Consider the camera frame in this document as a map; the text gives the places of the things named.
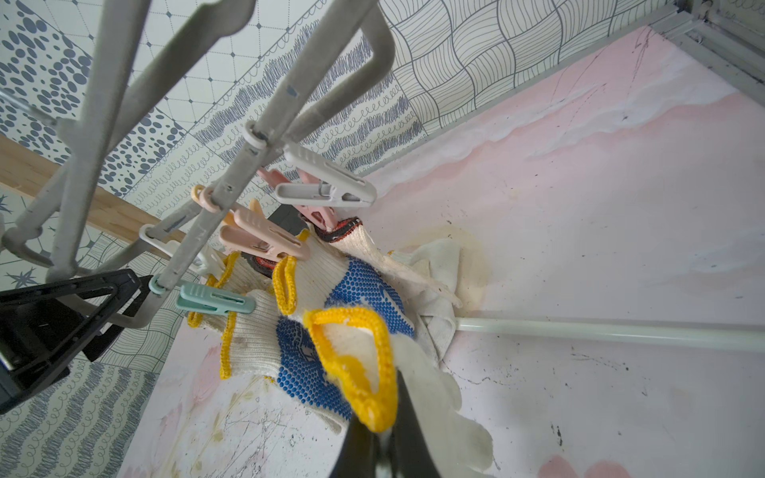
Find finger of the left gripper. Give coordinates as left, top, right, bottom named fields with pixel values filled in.
left=1, top=269, right=151, bottom=412

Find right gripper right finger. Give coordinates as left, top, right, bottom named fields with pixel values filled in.
left=388, top=372, right=440, bottom=478

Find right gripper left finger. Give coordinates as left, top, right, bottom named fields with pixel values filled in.
left=329, top=415, right=380, bottom=478

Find blue dotted glove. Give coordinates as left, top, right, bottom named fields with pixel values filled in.
left=276, top=307, right=493, bottom=477
left=272, top=230, right=414, bottom=338

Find white glove yellow cuff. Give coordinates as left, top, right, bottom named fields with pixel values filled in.
left=392, top=239, right=462, bottom=364

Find teal clothes peg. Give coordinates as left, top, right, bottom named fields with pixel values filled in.
left=175, top=281, right=257, bottom=316

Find beige knit gloves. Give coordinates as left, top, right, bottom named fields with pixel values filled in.
left=314, top=217, right=435, bottom=300

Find grey clothes peg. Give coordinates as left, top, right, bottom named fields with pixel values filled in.
left=276, top=141, right=378, bottom=208

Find grey clip hanger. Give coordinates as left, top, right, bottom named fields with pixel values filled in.
left=1, top=1, right=422, bottom=291

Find pink clothes peg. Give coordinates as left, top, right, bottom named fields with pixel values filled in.
left=257, top=168, right=339, bottom=232

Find black flat pad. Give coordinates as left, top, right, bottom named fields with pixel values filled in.
left=268, top=204, right=308, bottom=236

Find wooden drying rack frame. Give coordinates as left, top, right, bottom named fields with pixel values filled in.
left=0, top=133, right=765, bottom=354

